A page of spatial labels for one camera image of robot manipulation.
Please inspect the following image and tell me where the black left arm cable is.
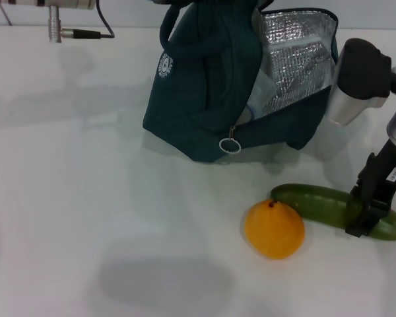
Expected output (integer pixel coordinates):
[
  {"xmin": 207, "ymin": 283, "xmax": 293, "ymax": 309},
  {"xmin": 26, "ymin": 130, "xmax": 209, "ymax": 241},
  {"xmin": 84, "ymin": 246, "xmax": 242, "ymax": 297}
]
[{"xmin": 61, "ymin": 0, "xmax": 116, "ymax": 40}]

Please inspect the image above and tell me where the dark teal insulated lunch bag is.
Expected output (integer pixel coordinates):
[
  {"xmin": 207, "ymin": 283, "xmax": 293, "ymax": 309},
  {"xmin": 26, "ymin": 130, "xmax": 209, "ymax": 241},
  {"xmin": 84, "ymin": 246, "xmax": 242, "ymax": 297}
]
[{"xmin": 142, "ymin": 0, "xmax": 339, "ymax": 162}]

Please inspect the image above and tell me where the clear blue-rimmed food container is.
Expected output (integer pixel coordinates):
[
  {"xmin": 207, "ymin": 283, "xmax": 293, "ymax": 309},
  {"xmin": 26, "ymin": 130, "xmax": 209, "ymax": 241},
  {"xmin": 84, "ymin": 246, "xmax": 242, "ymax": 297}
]
[{"xmin": 246, "ymin": 71, "xmax": 277, "ymax": 122}]

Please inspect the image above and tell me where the green cucumber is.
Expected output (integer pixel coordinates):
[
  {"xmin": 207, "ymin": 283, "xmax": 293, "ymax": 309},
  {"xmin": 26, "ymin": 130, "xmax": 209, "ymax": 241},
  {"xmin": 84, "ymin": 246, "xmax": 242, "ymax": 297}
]
[{"xmin": 270, "ymin": 183, "xmax": 396, "ymax": 242}]

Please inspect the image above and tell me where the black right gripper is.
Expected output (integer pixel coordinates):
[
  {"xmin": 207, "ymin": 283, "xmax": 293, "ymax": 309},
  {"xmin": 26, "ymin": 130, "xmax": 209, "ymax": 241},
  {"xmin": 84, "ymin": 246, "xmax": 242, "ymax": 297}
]
[{"xmin": 345, "ymin": 140, "xmax": 396, "ymax": 238}]

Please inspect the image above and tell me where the orange citrus fruit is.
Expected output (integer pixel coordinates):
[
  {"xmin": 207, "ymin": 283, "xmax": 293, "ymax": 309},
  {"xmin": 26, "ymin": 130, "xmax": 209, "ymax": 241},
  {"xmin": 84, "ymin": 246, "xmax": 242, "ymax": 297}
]
[{"xmin": 244, "ymin": 197, "xmax": 306, "ymax": 261}]

